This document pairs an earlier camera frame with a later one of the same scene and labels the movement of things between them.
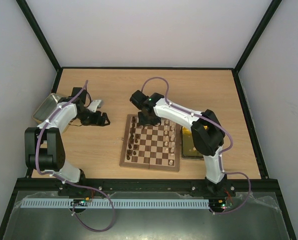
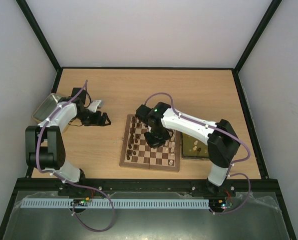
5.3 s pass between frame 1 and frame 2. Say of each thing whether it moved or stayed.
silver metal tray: stayed
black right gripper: moved
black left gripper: stayed
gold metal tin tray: stayed
